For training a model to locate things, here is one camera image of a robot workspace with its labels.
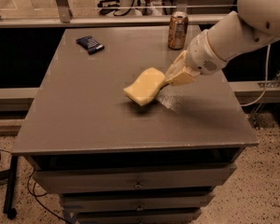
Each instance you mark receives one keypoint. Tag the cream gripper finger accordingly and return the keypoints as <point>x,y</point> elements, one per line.
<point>180,76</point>
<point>179,65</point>

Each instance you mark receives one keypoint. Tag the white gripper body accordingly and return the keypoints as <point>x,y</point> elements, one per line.
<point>203,56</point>

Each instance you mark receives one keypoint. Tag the yellow sponge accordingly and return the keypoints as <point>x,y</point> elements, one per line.
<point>146,86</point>

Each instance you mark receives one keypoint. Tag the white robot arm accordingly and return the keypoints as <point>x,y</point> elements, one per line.
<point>253,25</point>

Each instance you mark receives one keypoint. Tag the gold soda can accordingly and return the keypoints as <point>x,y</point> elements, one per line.
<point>178,27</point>

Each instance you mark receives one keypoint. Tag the person's legs in background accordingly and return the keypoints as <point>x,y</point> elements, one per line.
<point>151,0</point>

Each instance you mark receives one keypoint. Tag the black office chair base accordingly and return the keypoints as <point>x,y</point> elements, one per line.
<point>120,8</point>

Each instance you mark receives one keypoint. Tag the top grey drawer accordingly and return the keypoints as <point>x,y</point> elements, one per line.
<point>183,177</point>

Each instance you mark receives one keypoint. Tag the grey drawer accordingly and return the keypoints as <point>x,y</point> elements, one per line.
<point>183,177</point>
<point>137,202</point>
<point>151,216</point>

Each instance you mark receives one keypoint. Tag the grey drawer cabinet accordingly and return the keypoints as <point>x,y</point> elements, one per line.
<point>80,118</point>

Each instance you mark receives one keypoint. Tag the middle grey drawer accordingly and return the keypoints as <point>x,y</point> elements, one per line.
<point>137,202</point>

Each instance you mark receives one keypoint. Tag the bottom grey drawer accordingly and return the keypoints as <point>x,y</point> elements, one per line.
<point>151,216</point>

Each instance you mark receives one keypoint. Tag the black stand leg with caster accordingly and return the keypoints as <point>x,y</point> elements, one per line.
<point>10,176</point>

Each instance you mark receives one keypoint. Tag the metal railing frame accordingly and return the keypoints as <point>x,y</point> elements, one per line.
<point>85,13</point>

